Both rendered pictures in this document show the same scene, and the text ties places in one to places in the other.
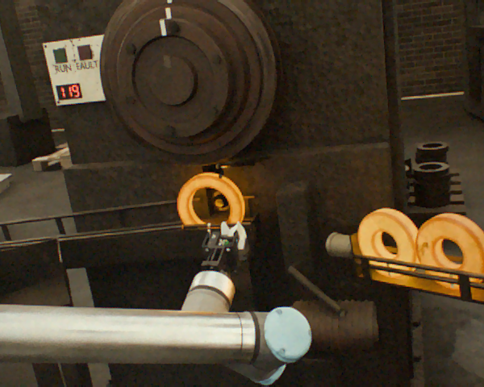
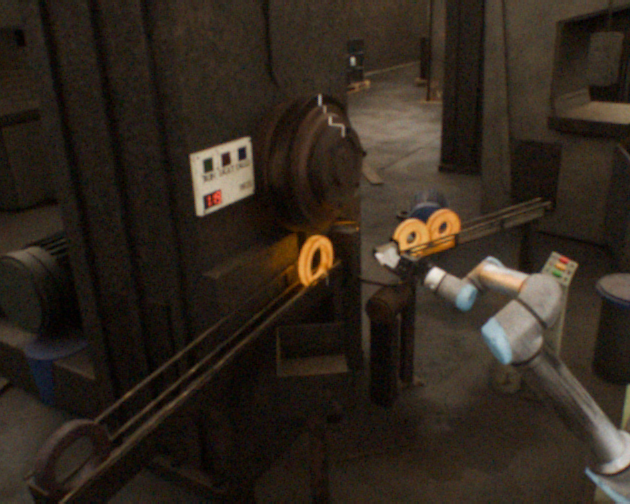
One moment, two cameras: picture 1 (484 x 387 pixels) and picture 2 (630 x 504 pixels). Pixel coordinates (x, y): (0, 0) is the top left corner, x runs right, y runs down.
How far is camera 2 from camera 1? 2.30 m
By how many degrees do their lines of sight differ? 71
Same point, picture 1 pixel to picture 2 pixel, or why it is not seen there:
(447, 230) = (445, 217)
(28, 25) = not seen: outside the picture
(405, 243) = (424, 233)
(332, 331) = (402, 299)
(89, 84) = (227, 188)
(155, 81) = (340, 170)
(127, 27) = (305, 132)
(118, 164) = (250, 255)
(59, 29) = (200, 139)
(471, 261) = (454, 227)
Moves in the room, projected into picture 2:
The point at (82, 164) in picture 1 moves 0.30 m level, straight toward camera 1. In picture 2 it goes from (215, 269) to (312, 265)
